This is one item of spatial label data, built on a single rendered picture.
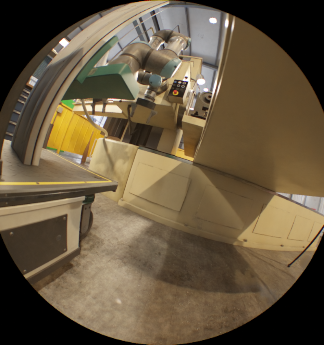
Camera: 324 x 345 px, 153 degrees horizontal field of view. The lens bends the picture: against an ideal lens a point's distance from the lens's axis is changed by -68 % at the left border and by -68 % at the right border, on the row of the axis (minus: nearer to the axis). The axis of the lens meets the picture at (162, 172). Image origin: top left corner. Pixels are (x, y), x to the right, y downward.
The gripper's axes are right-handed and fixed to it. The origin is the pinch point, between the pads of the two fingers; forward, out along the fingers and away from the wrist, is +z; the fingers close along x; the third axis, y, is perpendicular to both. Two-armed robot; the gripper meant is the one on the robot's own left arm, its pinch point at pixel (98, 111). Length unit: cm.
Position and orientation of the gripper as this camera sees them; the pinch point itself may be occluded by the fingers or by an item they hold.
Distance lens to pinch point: 112.2
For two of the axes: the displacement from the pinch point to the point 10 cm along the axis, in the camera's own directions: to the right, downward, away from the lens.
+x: -9.5, -1.8, 2.6
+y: 3.1, -3.1, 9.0
